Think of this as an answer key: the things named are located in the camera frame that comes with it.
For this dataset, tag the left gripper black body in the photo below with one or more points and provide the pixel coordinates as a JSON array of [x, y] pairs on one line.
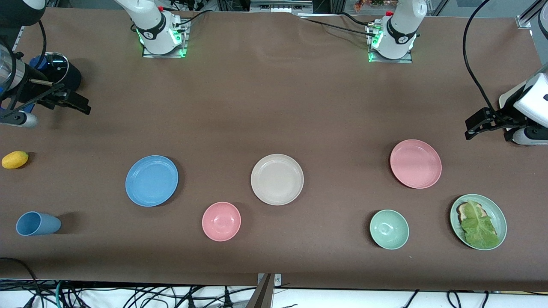
[[501, 119]]

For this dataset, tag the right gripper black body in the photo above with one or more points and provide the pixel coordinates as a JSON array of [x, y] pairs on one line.
[[35, 88]]

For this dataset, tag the pink plate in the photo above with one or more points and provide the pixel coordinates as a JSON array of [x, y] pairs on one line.
[[415, 164]]

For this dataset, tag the blue plate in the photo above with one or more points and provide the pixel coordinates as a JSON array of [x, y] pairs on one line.
[[152, 181]]

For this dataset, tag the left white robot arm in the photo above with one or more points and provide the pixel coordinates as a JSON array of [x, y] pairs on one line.
[[400, 25]]

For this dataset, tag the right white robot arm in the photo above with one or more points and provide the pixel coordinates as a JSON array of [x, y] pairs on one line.
[[150, 25]]

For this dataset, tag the glass lid with blue knob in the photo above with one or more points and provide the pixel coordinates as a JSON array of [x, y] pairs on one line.
[[58, 64]]

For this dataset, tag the yellow lemon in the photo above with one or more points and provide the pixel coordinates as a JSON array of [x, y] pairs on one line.
[[15, 159]]

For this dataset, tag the green plate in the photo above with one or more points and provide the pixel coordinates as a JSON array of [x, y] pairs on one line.
[[496, 214]]

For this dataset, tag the toasted bread slice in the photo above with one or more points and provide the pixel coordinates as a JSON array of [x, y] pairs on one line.
[[461, 210]]

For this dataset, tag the green lettuce leaf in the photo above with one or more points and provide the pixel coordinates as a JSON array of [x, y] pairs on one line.
[[479, 226]]

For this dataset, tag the blue cup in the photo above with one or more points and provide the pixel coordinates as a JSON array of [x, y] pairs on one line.
[[36, 223]]

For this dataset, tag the green bowl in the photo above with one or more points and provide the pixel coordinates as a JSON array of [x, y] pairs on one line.
[[389, 229]]

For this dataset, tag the orange flowers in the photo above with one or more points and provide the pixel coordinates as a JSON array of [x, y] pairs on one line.
[[364, 5]]

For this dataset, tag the pink bowl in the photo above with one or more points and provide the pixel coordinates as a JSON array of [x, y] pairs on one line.
[[221, 221]]

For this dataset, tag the beige plate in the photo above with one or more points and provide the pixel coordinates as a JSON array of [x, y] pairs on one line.
[[277, 179]]

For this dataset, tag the grey box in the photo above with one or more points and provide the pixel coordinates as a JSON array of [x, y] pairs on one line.
[[280, 6]]

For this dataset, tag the dark brown pole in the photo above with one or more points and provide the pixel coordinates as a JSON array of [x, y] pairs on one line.
[[263, 295]]

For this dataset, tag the aluminium table edge rail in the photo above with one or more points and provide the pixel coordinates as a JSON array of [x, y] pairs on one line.
[[19, 47]]

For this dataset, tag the aluminium frame profile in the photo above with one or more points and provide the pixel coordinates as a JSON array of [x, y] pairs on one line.
[[524, 20]]

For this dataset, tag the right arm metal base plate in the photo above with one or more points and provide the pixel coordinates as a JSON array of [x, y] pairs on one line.
[[171, 55]]

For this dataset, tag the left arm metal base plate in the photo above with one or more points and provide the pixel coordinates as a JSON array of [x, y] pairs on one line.
[[394, 61]]

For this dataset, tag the silver metal bracket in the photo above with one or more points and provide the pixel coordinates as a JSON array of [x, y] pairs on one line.
[[278, 280]]

